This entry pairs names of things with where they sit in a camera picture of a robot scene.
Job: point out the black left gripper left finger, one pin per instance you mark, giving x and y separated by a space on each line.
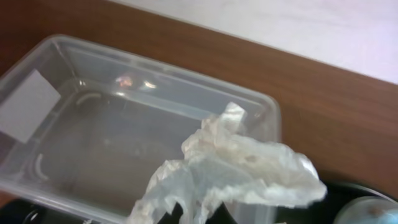
174 217

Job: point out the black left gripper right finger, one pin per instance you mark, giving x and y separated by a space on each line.
221 216

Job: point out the white tissue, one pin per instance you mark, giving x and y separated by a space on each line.
221 165

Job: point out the clear plastic waste bin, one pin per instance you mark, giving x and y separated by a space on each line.
84 126

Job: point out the round black serving tray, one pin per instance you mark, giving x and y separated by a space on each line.
339 194

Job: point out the blue plastic cup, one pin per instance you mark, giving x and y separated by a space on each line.
368 210

